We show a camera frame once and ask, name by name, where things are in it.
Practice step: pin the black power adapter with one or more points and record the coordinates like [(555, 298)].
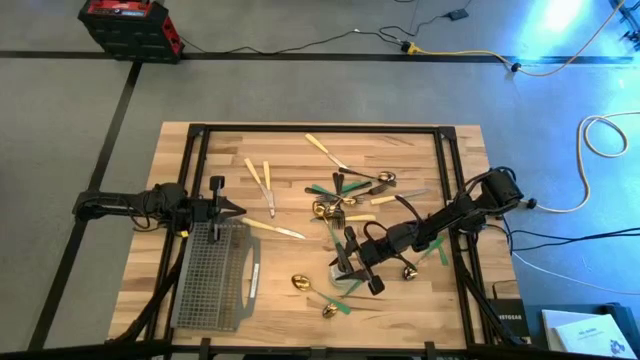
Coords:
[(457, 14)]

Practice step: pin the white paper box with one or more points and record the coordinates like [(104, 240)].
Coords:
[(550, 325)]

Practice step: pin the black stand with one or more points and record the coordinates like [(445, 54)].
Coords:
[(631, 35)]

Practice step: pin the red and black toolbox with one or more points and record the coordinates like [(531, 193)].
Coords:
[(130, 35)]

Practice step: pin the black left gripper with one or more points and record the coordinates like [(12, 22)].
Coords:
[(202, 210)]

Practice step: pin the grey mesh cutlery basket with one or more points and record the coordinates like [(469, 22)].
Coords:
[(210, 280)]

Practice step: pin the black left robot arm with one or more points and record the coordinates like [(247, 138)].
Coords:
[(110, 205)]

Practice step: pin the black Netgear switch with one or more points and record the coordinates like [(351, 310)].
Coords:
[(512, 320)]

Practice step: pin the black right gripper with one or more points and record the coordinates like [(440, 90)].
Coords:
[(375, 247)]

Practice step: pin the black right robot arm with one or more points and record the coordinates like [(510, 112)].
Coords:
[(450, 215)]

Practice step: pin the white booklet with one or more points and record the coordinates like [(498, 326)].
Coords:
[(595, 335)]

